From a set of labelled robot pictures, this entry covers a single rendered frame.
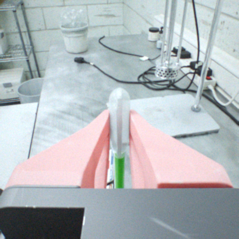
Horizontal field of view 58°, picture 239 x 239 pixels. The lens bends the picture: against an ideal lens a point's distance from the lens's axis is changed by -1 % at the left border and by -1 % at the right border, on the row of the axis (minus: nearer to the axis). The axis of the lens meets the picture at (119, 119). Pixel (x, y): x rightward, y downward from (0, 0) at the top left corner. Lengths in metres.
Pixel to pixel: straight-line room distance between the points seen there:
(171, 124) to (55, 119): 0.35
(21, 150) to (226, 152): 0.52
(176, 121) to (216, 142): 0.12
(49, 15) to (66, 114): 1.96
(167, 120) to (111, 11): 2.07
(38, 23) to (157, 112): 2.10
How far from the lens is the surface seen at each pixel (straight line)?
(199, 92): 0.68
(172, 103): 0.73
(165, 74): 0.58
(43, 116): 0.72
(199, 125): 0.66
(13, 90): 2.46
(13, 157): 0.61
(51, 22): 2.60
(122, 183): 0.16
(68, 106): 0.74
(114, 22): 2.63
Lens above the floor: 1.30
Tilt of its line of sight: 37 degrees down
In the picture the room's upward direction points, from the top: 1 degrees counter-clockwise
